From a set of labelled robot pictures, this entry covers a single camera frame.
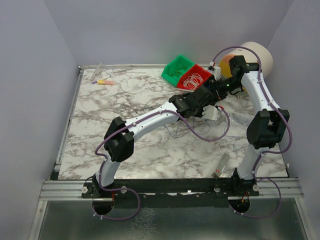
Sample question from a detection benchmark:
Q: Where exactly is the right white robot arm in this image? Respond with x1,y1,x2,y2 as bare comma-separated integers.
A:
209,55,290,180

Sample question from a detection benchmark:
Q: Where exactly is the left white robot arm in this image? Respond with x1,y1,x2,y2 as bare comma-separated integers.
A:
95,86,219,188

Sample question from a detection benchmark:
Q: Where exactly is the red plastic bin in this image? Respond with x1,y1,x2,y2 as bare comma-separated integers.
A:
176,64,212,91

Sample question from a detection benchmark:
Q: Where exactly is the green plastic bin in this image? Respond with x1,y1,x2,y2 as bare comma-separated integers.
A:
161,54,195,87

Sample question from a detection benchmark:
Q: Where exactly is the clear protractor packet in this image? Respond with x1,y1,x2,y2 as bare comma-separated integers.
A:
231,112,252,127

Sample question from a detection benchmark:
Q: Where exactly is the large beige cylinder drum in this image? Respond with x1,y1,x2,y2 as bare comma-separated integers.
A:
218,41,274,95

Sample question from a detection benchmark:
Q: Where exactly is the small grey staples box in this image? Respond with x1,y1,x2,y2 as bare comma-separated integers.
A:
211,153,230,179

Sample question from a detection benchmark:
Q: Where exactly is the pink yellow marker pen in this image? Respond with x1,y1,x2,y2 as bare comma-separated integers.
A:
92,80,117,86

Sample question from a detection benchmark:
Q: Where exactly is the clear plastic tube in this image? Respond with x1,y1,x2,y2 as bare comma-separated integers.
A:
91,63,103,82

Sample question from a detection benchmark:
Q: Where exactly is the black mounting base bar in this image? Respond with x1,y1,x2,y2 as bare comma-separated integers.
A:
81,174,259,208

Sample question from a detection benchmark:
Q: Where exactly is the white coiled cable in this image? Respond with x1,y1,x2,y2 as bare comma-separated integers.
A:
182,72,204,90

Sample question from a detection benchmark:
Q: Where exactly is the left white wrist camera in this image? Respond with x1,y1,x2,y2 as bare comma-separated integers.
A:
202,105,221,121

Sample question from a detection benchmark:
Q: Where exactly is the green coiled cable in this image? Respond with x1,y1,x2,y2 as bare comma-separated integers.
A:
168,67,187,77

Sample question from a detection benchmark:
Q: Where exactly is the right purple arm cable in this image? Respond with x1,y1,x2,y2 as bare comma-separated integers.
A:
213,45,294,220

